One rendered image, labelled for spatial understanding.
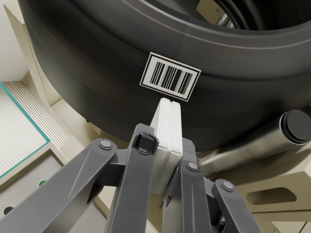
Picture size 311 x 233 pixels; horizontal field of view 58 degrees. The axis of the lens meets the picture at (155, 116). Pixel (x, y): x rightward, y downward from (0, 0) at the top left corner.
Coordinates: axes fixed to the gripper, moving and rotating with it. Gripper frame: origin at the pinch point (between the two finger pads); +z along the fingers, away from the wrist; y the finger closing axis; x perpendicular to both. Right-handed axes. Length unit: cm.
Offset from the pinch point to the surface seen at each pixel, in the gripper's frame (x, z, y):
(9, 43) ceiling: -142, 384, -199
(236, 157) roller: -11.7, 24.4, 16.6
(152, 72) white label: -0.4, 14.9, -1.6
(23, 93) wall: -236, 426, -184
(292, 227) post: -31, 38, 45
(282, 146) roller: -4.1, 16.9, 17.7
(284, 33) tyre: 8.4, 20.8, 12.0
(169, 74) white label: 0.1, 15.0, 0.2
